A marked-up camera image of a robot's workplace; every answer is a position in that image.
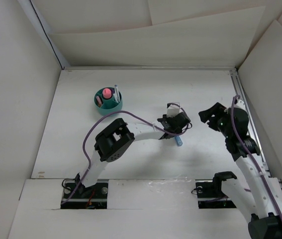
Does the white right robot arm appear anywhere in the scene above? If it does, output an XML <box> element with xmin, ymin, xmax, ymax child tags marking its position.
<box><xmin>198</xmin><ymin>101</ymin><xmax>282</xmax><ymax>239</ymax></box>

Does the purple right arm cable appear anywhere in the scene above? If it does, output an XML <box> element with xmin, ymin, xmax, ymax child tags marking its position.
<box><xmin>230</xmin><ymin>95</ymin><xmax>282</xmax><ymax>239</ymax></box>

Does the teal round divided organizer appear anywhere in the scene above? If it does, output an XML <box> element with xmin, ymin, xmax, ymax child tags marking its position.
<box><xmin>94</xmin><ymin>87</ymin><xmax>123</xmax><ymax>116</ymax></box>

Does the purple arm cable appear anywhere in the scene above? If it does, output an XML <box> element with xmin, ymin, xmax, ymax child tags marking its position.
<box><xmin>63</xmin><ymin>102</ymin><xmax>193</xmax><ymax>207</ymax></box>
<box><xmin>230</xmin><ymin>95</ymin><xmax>282</xmax><ymax>239</ymax></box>

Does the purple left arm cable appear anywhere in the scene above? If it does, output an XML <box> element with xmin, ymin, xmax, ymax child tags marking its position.
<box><xmin>63</xmin><ymin>102</ymin><xmax>193</xmax><ymax>207</ymax></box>

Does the blue capped white marker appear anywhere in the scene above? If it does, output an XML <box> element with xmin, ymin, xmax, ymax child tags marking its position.
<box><xmin>114</xmin><ymin>85</ymin><xmax>120</xmax><ymax>103</ymax></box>

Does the pink translucent correction tape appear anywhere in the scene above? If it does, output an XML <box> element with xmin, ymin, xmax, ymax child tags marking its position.
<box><xmin>96</xmin><ymin>96</ymin><xmax>103</xmax><ymax>105</ymax></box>

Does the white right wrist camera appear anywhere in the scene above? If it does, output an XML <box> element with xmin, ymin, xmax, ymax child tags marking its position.
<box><xmin>234</xmin><ymin>98</ymin><xmax>246</xmax><ymax>111</ymax></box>

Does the blue translucent correction tape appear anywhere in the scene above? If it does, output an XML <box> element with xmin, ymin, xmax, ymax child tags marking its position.
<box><xmin>175</xmin><ymin>136</ymin><xmax>183</xmax><ymax>147</ymax></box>

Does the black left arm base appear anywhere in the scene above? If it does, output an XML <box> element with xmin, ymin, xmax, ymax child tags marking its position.
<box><xmin>60</xmin><ymin>177</ymin><xmax>109</xmax><ymax>210</ymax></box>

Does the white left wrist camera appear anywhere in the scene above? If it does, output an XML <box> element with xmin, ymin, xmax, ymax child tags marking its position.
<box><xmin>166</xmin><ymin>102</ymin><xmax>181</xmax><ymax>118</ymax></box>

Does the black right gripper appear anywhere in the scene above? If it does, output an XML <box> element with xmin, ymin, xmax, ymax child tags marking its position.
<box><xmin>198</xmin><ymin>102</ymin><xmax>232</xmax><ymax>138</ymax></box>

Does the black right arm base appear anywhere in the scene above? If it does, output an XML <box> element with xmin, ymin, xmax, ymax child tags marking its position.
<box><xmin>191</xmin><ymin>171</ymin><xmax>237</xmax><ymax>209</ymax></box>

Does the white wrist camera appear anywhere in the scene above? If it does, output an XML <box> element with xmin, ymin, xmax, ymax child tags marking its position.
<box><xmin>234</xmin><ymin>98</ymin><xmax>246</xmax><ymax>111</ymax></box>
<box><xmin>166</xmin><ymin>102</ymin><xmax>181</xmax><ymax>118</ymax></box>

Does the aluminium rail right side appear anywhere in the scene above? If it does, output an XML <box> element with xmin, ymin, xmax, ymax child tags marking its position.
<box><xmin>229</xmin><ymin>69</ymin><xmax>282</xmax><ymax>200</ymax></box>

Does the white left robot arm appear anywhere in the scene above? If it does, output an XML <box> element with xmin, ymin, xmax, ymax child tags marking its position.
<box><xmin>75</xmin><ymin>111</ymin><xmax>191</xmax><ymax>198</ymax></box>

